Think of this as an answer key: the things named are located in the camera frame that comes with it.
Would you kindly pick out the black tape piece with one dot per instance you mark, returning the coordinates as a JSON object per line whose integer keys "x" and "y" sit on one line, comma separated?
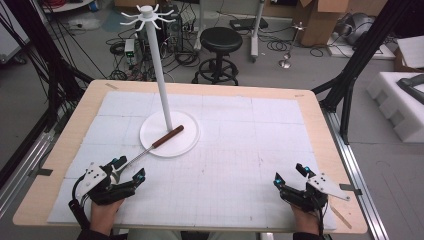
{"x": 350, "y": 189}
{"x": 41, "y": 172}

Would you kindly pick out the dark curved object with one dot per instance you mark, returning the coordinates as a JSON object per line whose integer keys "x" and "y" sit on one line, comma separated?
{"x": 411, "y": 86}

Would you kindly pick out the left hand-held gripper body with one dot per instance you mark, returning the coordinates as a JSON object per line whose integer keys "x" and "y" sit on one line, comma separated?
{"x": 100, "y": 191}

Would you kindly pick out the person's left hand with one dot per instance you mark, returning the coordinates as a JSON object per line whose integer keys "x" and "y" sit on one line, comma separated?
{"x": 103, "y": 215}

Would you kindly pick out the white foam block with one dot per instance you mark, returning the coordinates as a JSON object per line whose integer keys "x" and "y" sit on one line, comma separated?
{"x": 396, "y": 110}

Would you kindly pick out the white gridded mat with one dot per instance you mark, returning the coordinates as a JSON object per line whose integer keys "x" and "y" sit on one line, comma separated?
{"x": 233, "y": 173}

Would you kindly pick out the black metal frame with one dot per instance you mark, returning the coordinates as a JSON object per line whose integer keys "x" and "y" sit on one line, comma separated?
{"x": 50, "y": 83}
{"x": 356, "y": 60}

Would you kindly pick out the thin wooden stick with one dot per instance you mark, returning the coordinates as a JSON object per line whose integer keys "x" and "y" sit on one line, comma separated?
{"x": 340, "y": 216}

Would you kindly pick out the cardboard box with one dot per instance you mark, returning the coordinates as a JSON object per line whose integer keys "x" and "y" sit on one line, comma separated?
{"x": 320, "y": 23}

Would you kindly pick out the white stand post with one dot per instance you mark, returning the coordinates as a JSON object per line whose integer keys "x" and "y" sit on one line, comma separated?
{"x": 200, "y": 26}
{"x": 256, "y": 30}

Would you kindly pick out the white hook rack stand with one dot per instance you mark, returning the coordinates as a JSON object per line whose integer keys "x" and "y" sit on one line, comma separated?
{"x": 160, "y": 76}

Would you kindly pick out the aluminium rail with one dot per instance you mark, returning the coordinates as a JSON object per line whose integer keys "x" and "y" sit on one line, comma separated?
{"x": 356, "y": 173}
{"x": 20, "y": 173}

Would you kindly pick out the small metal stand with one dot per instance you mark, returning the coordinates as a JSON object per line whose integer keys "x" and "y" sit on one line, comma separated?
{"x": 290, "y": 46}

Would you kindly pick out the black round stool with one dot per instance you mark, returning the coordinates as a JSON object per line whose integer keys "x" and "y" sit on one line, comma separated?
{"x": 220, "y": 40}

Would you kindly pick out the flat black box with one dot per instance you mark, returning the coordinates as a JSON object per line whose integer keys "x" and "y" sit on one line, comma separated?
{"x": 248, "y": 23}

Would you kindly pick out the black computer tower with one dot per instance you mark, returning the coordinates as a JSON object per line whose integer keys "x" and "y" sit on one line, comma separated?
{"x": 171, "y": 30}

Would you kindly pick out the grey rounded appliance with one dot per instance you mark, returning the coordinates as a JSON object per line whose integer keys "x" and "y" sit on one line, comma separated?
{"x": 358, "y": 28}

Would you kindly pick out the person's right hand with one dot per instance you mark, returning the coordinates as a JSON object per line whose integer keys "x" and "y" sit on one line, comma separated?
{"x": 305, "y": 220}

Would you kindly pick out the white box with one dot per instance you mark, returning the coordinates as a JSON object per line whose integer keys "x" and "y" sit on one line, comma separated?
{"x": 411, "y": 51}

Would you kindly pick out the small device with green light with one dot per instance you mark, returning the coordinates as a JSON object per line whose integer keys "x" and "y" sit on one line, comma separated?
{"x": 129, "y": 48}

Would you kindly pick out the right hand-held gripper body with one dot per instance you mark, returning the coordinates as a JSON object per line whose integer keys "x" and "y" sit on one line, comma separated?
{"x": 313, "y": 196}

